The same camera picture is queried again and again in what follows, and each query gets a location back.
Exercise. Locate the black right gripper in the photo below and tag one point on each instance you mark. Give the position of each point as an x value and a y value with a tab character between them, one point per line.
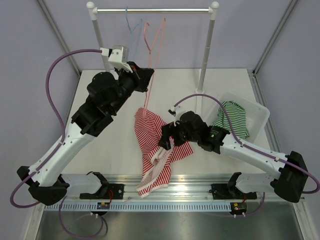
168	130

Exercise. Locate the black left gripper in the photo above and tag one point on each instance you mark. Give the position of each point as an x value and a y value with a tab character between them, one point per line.
141	72

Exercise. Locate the red striped tank top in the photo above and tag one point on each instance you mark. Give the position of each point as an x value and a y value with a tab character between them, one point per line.
156	161

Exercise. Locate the red wire hanger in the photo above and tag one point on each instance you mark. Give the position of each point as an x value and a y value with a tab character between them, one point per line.
159	37

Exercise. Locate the blue wire hanger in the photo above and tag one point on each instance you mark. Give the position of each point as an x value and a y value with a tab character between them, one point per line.
134	35

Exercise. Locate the green striped tank top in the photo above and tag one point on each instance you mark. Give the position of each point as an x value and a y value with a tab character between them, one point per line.
237	116

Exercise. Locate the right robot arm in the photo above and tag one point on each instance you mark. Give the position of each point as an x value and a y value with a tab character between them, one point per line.
283	174

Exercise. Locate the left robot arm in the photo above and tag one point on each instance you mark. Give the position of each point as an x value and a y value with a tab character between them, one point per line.
106	95

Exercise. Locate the clear plastic basket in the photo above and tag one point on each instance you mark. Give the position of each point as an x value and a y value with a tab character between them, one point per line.
256	114

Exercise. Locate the white clothes rack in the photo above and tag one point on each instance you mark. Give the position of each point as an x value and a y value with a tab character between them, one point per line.
211	10

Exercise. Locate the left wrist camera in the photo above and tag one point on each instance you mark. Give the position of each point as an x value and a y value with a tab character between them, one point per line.
117	57

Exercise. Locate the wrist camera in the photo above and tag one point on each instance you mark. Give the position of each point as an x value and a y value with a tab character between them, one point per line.
117	57
176	112

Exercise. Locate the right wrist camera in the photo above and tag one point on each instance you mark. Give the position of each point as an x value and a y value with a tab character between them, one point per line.
176	112

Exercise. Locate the aluminium mounting rail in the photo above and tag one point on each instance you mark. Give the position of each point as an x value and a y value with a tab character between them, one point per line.
181	187

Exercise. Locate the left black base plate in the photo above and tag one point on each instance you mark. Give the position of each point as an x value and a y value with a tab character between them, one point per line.
111	191

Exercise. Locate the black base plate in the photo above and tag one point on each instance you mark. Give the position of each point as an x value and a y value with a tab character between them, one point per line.
221	191
111	191

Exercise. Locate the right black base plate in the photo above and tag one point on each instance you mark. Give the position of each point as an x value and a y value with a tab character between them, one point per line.
221	191

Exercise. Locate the white slotted cable duct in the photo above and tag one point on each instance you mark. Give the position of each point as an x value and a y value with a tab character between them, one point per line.
141	206

